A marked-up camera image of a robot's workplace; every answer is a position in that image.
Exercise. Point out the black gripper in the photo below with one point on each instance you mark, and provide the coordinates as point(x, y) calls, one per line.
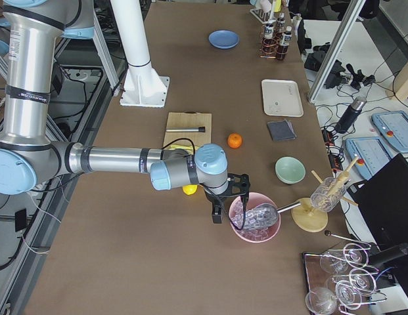
point(213, 199)

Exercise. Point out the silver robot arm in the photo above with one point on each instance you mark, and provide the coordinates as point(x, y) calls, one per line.
point(28, 157)

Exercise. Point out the blue plate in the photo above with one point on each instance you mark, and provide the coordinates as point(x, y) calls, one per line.
point(223, 39)

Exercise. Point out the yellow lemon lower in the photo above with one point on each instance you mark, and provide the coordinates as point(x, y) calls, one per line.
point(189, 189)

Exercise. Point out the steel ice scoop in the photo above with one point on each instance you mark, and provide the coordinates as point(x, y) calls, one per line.
point(262, 216)

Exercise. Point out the pink bowl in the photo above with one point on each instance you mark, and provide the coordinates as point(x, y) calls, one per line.
point(258, 235)

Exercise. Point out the orange fruit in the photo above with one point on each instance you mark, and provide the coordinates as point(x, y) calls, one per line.
point(234, 140)

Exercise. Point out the yellow plastic knife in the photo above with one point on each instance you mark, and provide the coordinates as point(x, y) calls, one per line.
point(188, 149)

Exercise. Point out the mint green bowl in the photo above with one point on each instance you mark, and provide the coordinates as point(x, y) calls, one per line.
point(289, 170)

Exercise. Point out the wooden glass holder stand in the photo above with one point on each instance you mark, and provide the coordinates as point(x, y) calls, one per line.
point(311, 219)

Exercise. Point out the wooden cutting board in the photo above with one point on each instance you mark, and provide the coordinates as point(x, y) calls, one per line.
point(188, 121)

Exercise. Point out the grey folded cloth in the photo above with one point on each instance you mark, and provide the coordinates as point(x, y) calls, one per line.
point(281, 130)

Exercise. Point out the clear patterned glass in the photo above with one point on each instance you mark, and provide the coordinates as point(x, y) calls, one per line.
point(328, 194)

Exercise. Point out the cream rabbit tray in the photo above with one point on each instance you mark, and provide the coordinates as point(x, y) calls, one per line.
point(281, 98)

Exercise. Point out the wine glass rack tray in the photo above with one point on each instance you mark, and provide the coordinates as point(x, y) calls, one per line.
point(341, 281)

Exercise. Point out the black thermos bottle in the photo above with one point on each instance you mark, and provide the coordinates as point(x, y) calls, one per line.
point(350, 115)

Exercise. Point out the blue teach pendant near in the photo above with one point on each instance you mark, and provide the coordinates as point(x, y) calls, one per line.
point(373, 154)

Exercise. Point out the blue teach pendant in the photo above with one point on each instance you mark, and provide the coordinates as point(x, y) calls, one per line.
point(373, 154)
point(393, 126)

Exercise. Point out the dark drink bottle lower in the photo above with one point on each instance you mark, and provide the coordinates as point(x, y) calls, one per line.
point(283, 45)

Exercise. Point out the dark drink bottle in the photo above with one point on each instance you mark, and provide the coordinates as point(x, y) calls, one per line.
point(283, 45)
point(280, 25)
point(268, 41)

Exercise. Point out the dark drink bottle upper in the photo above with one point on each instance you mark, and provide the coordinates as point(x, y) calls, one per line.
point(268, 41)

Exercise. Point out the black monitor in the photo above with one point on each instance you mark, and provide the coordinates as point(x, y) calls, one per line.
point(383, 202)

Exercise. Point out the dark drink bottle right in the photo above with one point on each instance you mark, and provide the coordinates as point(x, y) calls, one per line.
point(280, 25)

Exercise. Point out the blue teach pendant far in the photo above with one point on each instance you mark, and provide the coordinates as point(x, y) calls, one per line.
point(393, 126)

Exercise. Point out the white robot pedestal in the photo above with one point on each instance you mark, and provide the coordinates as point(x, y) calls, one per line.
point(143, 87)

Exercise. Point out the copper wire bottle rack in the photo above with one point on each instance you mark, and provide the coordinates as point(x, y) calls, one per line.
point(275, 45)

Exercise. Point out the white wire cup rack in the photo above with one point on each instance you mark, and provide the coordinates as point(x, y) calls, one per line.
point(266, 10)

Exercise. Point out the aluminium frame post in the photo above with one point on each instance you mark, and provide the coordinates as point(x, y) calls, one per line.
point(350, 16)

